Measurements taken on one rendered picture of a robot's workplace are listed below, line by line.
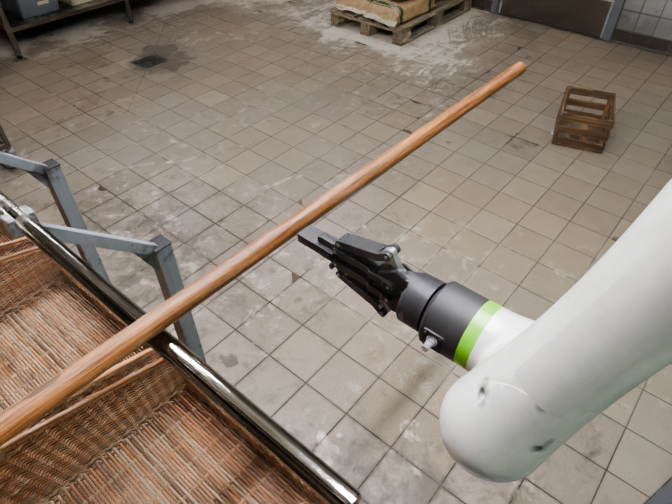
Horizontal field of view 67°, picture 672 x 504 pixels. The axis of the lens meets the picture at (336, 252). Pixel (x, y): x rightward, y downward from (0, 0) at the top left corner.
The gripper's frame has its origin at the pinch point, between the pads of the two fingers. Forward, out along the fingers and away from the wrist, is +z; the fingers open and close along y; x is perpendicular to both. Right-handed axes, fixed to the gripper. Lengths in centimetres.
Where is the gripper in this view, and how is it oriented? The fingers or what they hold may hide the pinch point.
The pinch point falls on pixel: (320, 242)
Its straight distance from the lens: 77.5
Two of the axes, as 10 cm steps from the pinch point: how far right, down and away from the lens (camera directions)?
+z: -7.6, -4.5, 4.8
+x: 6.5, -5.2, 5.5
